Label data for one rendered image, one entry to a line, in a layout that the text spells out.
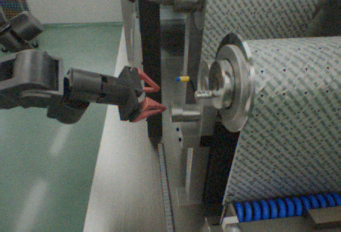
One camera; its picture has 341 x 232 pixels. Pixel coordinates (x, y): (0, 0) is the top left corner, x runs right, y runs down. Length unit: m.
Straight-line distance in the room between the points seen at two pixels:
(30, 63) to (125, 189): 0.39
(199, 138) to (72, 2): 5.77
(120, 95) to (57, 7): 5.79
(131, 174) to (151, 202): 0.10
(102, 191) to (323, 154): 0.50
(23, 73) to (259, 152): 0.37
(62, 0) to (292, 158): 5.94
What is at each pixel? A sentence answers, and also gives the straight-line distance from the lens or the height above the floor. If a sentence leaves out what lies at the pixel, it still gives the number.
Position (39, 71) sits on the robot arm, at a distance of 0.38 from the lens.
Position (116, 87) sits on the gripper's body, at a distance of 0.41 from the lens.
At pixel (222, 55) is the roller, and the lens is 0.35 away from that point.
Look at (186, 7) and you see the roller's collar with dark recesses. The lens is 0.52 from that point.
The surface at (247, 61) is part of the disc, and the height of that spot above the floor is 1.30.
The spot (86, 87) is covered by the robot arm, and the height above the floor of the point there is 1.23.
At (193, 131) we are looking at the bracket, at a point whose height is 1.14.
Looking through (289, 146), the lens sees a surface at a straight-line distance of 0.39.
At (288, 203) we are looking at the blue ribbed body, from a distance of 0.48.
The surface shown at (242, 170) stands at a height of 1.12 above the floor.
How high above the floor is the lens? 1.41
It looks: 35 degrees down
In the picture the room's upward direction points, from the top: straight up
